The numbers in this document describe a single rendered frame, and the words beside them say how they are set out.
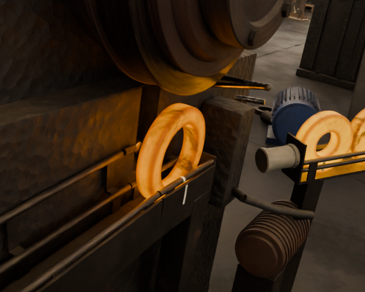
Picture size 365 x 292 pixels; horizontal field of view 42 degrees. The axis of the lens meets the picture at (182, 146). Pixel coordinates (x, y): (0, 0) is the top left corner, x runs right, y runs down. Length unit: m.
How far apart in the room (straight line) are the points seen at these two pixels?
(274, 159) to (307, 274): 0.92
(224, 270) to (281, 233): 0.75
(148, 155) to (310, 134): 0.50
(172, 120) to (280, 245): 0.46
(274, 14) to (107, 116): 0.32
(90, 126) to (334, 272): 1.47
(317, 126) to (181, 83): 0.50
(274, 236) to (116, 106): 0.52
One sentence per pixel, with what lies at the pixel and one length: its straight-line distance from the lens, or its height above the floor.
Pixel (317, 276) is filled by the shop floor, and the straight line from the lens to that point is 2.00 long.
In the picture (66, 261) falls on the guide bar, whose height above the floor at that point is 0.70.
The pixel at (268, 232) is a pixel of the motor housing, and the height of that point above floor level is 0.53.
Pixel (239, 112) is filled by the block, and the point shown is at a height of 0.80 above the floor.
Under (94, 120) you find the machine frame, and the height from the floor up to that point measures 0.84.
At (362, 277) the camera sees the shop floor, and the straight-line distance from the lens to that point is 2.09.
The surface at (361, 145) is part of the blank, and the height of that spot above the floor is 0.70.
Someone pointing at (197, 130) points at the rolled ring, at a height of 0.79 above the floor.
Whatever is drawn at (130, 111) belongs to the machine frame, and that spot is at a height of 0.83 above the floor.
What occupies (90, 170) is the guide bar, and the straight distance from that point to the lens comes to 0.79.
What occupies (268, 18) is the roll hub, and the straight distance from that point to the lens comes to 0.80.
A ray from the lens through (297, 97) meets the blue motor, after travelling 3.05.
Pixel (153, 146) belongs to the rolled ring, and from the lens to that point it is 0.80.
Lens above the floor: 1.12
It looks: 23 degrees down
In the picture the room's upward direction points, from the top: 9 degrees clockwise
